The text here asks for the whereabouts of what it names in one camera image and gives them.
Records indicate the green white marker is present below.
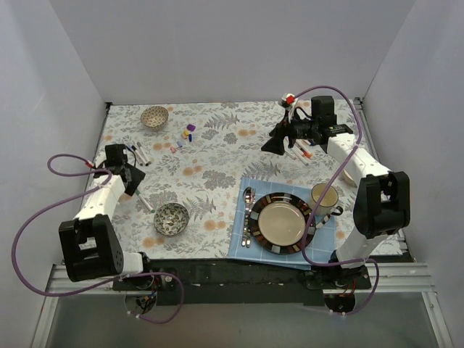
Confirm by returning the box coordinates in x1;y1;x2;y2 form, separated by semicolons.
136;190;155;213

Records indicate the red gel pen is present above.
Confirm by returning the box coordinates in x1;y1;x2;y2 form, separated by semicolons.
296;144;312;159

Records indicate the pink capped white marker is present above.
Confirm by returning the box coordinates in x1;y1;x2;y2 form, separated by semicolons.
289;146;304;162

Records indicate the peach capped white marker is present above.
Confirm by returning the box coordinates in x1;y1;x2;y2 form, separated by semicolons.
290;146;309;166

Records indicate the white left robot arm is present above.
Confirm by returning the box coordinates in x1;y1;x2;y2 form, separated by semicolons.
59;144;154;290

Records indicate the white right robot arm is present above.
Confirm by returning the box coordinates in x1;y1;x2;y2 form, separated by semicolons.
261;94;410;289

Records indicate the grey tipped white marker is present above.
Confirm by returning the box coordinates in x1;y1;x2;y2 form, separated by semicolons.
126;145;145;166

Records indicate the black tipped white marker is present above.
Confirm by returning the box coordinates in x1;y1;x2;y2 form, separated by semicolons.
137;141;152;166

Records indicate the leaf patterned bowl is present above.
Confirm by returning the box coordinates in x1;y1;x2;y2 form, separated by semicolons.
154;202;189;237

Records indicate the silver spoon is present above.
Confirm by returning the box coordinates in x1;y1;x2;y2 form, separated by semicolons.
241;186;254;248

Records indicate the plain cream bowl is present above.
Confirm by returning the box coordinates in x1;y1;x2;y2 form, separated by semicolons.
342;170;357;187

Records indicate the small patterned brown bowl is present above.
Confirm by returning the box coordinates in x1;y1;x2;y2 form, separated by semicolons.
141;106;169;130

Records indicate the floral patterned table mat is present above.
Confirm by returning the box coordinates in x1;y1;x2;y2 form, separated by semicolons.
98;101;356;259

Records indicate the striped rim dinner plate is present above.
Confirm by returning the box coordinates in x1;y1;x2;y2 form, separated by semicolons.
247;192;312;255

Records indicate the silver fork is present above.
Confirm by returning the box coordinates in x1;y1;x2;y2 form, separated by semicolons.
241;188;257;248

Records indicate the blue checked cloth napkin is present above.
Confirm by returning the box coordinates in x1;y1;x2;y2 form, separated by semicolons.
228;178;336;270

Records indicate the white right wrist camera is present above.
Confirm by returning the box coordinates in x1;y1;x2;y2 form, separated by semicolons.
278;94;301;123

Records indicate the cream mug black handle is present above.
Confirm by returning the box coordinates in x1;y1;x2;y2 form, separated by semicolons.
308;183;343;216

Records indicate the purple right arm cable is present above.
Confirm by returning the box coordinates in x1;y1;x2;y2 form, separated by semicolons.
293;85;381;315

